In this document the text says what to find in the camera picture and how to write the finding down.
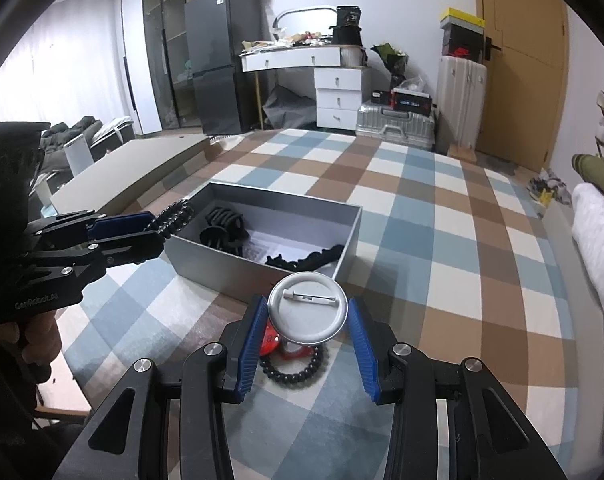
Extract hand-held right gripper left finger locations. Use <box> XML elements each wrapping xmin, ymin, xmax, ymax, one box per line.
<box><xmin>62</xmin><ymin>295</ymin><xmax>270</xmax><ymax>480</ymax></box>

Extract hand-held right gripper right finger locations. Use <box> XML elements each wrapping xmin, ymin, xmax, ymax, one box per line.
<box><xmin>348</xmin><ymin>297</ymin><xmax>567</xmax><ymax>480</ymax></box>

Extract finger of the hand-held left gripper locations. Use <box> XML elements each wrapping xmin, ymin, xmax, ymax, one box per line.
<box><xmin>28</xmin><ymin>209</ymin><xmax>157</xmax><ymax>250</ymax></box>
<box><xmin>32</xmin><ymin>231</ymin><xmax>166</xmax><ymax>268</ymax></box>

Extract spiral hair tie red charm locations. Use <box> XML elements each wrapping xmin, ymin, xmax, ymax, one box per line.
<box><xmin>258</xmin><ymin>322</ymin><xmax>329</xmax><ymax>389</ymax></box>

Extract plain black spiral hair tie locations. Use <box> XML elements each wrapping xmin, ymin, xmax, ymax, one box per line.
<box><xmin>148</xmin><ymin>199</ymin><xmax>195</xmax><ymax>236</ymax></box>

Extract round silver pin badge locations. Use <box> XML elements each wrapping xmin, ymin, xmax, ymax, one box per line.
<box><xmin>267</xmin><ymin>271</ymin><xmax>351</xmax><ymax>346</ymax></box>

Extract silver cardboard box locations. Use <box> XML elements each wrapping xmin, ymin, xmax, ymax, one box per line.
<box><xmin>163</xmin><ymin>181</ymin><xmax>363</xmax><ymax>306</ymax></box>

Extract ribbed black claw hair clip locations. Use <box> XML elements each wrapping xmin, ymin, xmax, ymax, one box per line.
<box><xmin>199</xmin><ymin>205</ymin><xmax>250</xmax><ymax>256</ymax></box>

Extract long black banana hair clip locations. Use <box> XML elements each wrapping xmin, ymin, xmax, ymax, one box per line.
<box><xmin>264</xmin><ymin>242</ymin><xmax>346</xmax><ymax>271</ymax></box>

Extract person's left forearm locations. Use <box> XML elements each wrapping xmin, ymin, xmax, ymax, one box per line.
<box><xmin>0</xmin><ymin>355</ymin><xmax>53</xmax><ymax>480</ymax></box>

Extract person's left hand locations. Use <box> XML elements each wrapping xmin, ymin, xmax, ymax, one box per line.
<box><xmin>0</xmin><ymin>310</ymin><xmax>61</xmax><ymax>382</ymax></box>

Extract grey box lid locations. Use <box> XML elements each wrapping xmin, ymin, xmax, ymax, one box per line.
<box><xmin>49</xmin><ymin>135</ymin><xmax>217</xmax><ymax>216</ymax></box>

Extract white rectangular appliance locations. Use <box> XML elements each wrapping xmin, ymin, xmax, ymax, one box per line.
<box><xmin>64</xmin><ymin>140</ymin><xmax>93</xmax><ymax>177</ymax></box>

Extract dark puffer jacket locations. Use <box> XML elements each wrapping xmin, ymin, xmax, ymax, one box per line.
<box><xmin>41</xmin><ymin>116</ymin><xmax>103</xmax><ymax>161</ymax></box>

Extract white grey mattress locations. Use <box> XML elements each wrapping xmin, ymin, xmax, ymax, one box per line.
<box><xmin>89</xmin><ymin>116</ymin><xmax>135</xmax><ymax>156</ymax></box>

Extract printed paper slip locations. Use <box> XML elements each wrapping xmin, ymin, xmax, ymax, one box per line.
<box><xmin>242</xmin><ymin>234</ymin><xmax>295</xmax><ymax>265</ymax></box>

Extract checkered brown blue blanket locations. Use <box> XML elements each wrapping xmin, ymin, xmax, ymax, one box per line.
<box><xmin>47</xmin><ymin>127</ymin><xmax>602</xmax><ymax>480</ymax></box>

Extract white curtain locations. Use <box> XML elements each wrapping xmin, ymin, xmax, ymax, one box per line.
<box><xmin>0</xmin><ymin>0</ymin><xmax>133</xmax><ymax>128</ymax></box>

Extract dark grey refrigerator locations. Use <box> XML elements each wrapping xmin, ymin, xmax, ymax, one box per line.
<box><xmin>184</xmin><ymin>0</ymin><xmax>263</xmax><ymax>136</ymax></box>

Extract dark glass door cabinet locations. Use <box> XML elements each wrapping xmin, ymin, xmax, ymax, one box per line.
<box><xmin>142</xmin><ymin>0</ymin><xmax>203</xmax><ymax>131</ymax></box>

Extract dark grey cloth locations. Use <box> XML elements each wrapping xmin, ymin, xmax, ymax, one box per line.
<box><xmin>262</xmin><ymin>84</ymin><xmax>319</xmax><ymax>131</ymax></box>

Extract silver ribbed suitcase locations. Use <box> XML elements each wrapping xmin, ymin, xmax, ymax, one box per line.
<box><xmin>357</xmin><ymin>100</ymin><xmax>437</xmax><ymax>151</ymax></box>

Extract beige bed side panel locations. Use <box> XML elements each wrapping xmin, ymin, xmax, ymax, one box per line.
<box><xmin>539</xmin><ymin>187</ymin><xmax>577</xmax><ymax>241</ymax></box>

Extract clutter of papers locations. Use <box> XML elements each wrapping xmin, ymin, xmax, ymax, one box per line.
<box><xmin>239</xmin><ymin>30</ymin><xmax>340</xmax><ymax>56</ymax></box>

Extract white yellow sneakers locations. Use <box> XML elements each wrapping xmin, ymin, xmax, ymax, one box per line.
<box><xmin>526</xmin><ymin>167</ymin><xmax>570</xmax><ymax>206</ymax></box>

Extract white vanity desk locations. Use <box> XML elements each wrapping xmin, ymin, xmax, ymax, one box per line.
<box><xmin>239</xmin><ymin>45</ymin><xmax>373</xmax><ymax>128</ymax></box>

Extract black red flat box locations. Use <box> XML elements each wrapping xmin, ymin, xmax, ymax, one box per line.
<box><xmin>392</xmin><ymin>87</ymin><xmax>433</xmax><ymax>113</ymax></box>

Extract white folded blanket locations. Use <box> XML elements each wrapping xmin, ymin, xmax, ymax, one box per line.
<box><xmin>572</xmin><ymin>182</ymin><xmax>604</xmax><ymax>321</ymax></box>

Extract white ribbed suitcase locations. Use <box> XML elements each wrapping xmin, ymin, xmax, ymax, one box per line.
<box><xmin>438</xmin><ymin>54</ymin><xmax>488</xmax><ymax>153</ymax></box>

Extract oval vanity mirror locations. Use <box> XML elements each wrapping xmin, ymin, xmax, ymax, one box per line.
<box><xmin>272</xmin><ymin>6</ymin><xmax>339</xmax><ymax>41</ymax></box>

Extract dark wrapped flower bouquet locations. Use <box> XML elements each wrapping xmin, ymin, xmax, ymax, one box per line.
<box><xmin>371</xmin><ymin>42</ymin><xmax>410</xmax><ymax>91</ymax></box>

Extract olive green folded blanket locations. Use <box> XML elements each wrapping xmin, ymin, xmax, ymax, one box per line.
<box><xmin>572</xmin><ymin>152</ymin><xmax>604</xmax><ymax>188</ymax></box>

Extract black container stack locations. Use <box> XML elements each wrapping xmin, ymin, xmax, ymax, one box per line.
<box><xmin>330</xmin><ymin>6</ymin><xmax>365</xmax><ymax>47</ymax></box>

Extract black shoe box red logo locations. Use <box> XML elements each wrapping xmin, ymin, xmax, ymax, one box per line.
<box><xmin>441</xmin><ymin>32</ymin><xmax>485</xmax><ymax>58</ymax></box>

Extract wooden door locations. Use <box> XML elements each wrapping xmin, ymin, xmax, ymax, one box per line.
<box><xmin>472</xmin><ymin>0</ymin><xmax>570</xmax><ymax>173</ymax></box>

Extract grey shoe box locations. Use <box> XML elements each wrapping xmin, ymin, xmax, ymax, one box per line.
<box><xmin>442</xmin><ymin>21</ymin><xmax>484</xmax><ymax>36</ymax></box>

